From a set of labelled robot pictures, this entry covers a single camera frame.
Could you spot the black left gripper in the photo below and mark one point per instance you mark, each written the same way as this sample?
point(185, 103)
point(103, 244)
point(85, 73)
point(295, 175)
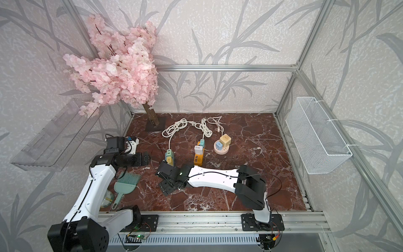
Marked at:
point(138, 161)

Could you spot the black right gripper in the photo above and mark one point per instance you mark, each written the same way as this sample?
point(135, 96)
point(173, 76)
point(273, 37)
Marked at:
point(163, 187)

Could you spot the blue power strip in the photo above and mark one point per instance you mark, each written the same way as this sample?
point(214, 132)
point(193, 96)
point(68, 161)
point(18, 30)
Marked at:
point(173, 158)

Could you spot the yellow plug adapter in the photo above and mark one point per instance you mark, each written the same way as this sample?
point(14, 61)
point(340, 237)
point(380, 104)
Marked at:
point(170, 160)

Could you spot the green plug adapter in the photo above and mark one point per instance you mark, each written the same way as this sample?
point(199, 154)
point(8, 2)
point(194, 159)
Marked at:
point(169, 152)

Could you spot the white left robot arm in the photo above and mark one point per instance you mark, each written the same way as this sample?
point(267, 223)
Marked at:
point(80, 230)

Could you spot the round pink socket base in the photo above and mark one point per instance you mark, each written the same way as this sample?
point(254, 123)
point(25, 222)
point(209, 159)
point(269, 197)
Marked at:
point(222, 152)

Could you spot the green dustpan brush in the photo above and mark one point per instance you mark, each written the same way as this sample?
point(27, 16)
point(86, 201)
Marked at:
point(125, 185)

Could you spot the orange power strip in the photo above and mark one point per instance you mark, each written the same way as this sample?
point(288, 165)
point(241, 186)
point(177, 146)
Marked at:
point(198, 159)

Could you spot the white charger on orange strip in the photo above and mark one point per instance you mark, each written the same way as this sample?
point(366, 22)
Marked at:
point(199, 150)

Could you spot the round tape tin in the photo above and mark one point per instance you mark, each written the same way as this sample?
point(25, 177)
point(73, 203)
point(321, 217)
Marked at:
point(107, 200)

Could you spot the blue cube adapter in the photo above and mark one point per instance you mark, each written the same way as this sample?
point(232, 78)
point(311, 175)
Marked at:
point(218, 145)

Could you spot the beige cube adapter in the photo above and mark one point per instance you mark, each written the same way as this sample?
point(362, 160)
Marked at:
point(225, 140)

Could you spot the pink cherry blossom tree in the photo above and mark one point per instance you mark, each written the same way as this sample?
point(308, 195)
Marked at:
point(123, 71)

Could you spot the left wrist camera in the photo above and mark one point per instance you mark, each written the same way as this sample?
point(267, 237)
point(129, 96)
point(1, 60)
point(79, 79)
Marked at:
point(121, 145)

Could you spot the clear acrylic wall shelf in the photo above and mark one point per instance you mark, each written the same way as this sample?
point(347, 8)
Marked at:
point(55, 145)

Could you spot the white wire mesh basket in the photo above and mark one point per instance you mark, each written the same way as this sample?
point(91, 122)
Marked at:
point(319, 143)

